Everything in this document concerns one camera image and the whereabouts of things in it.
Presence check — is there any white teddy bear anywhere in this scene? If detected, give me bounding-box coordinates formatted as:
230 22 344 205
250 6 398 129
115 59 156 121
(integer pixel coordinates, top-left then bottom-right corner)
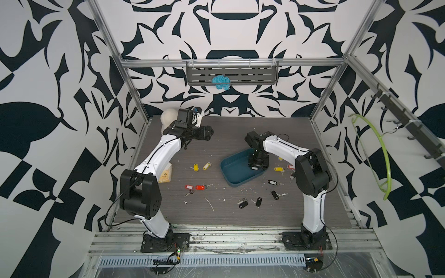
160 108 203 134

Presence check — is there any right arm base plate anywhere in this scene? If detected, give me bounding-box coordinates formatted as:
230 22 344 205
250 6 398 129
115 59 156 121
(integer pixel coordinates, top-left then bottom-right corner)
282 230 333 251

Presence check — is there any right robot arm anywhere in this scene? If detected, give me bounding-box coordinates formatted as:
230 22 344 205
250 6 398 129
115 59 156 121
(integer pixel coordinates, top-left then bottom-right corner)
245 131 332 235

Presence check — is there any yellow sponge packet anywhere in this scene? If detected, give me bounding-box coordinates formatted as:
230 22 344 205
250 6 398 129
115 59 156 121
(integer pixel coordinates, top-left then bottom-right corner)
158 163 173 183

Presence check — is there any white slotted cable duct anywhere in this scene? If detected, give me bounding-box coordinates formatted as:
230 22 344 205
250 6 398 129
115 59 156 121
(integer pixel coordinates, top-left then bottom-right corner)
99 253 306 268

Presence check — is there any green hose loop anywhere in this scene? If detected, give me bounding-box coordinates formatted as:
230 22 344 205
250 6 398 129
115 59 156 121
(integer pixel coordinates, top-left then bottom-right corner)
348 113 394 201

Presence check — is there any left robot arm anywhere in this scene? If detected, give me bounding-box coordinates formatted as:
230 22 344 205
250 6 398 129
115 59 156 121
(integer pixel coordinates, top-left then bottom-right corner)
119 107 214 239

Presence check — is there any long yellow key tag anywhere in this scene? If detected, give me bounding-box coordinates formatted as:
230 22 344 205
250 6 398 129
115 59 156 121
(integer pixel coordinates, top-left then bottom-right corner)
203 162 212 170

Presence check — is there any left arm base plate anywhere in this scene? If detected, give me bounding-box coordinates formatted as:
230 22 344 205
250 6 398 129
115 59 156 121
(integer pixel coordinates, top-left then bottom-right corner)
140 232 190 253

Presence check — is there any dark wall hook rail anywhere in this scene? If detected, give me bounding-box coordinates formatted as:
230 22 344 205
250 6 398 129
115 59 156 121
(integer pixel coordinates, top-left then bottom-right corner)
371 84 445 167

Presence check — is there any grey slotted wall shelf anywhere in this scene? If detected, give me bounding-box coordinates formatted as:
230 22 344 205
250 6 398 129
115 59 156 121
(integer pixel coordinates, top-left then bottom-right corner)
185 62 279 86

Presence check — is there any teal scrunchie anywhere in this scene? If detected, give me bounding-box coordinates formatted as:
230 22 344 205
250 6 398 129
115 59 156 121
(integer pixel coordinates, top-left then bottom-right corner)
212 75 231 91

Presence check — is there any teal plastic storage box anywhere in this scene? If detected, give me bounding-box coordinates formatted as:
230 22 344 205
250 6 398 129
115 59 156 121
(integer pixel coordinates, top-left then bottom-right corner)
220 149 267 188

